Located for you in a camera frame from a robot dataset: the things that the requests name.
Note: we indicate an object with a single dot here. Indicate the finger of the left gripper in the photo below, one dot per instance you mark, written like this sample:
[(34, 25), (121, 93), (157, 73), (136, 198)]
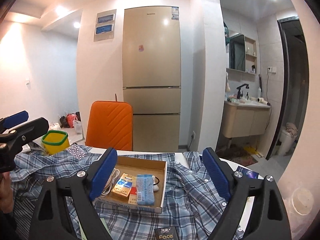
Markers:
[(26, 133), (13, 120)]

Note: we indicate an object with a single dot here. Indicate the gold blue cigarette pack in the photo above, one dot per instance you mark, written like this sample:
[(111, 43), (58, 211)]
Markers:
[(124, 185)]

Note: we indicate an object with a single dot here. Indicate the light blue tissue pack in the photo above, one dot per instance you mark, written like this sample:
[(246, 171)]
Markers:
[(144, 186)]

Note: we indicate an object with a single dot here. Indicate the black face tissue pack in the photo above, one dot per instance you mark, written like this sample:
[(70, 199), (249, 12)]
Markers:
[(167, 233)]

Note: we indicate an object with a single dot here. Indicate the person left hand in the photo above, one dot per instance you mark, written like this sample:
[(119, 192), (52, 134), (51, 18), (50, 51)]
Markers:
[(6, 194)]

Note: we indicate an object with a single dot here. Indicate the blue packet on table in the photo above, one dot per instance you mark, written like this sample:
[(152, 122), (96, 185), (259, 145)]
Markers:
[(248, 173)]

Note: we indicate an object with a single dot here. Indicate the yellow green felt basket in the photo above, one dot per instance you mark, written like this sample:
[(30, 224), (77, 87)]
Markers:
[(55, 141)]

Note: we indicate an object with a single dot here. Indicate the patterned fabric piece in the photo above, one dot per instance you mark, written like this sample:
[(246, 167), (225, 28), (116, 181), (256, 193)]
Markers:
[(78, 151)]

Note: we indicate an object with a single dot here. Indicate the red bag on floor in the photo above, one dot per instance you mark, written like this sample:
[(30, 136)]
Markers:
[(70, 119)]

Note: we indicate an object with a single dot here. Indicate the white plastic bag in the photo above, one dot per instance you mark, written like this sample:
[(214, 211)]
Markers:
[(77, 126)]

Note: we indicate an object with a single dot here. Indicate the blue plaid shirt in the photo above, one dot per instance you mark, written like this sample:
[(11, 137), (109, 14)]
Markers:
[(191, 202)]

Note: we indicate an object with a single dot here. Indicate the open cardboard box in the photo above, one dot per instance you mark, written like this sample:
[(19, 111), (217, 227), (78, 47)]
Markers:
[(134, 166)]

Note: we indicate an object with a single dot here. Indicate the grey striped cloth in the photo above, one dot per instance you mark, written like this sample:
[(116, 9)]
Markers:
[(23, 212)]

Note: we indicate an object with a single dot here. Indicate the clear plastic cup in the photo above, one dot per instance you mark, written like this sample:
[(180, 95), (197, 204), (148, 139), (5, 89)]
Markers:
[(302, 201)]

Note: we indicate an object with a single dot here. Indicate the orange chair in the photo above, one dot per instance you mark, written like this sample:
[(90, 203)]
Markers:
[(110, 124)]

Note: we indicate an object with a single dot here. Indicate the bathroom vanity cabinet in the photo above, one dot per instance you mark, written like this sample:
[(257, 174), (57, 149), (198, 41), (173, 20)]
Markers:
[(244, 119)]

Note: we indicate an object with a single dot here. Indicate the white hair dryer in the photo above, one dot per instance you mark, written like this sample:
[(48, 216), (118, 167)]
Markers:
[(263, 101)]

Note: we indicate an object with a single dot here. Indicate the black faucet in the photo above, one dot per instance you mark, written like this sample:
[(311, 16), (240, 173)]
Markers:
[(239, 92)]

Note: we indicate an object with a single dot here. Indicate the bathroom mirror cabinet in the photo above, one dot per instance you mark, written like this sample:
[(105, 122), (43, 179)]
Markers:
[(241, 51)]

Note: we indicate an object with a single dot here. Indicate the beige refrigerator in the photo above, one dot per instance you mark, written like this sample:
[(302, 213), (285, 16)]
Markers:
[(151, 61)]

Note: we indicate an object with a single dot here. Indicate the wall electrical panel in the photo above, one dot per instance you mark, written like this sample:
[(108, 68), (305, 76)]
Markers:
[(104, 25)]

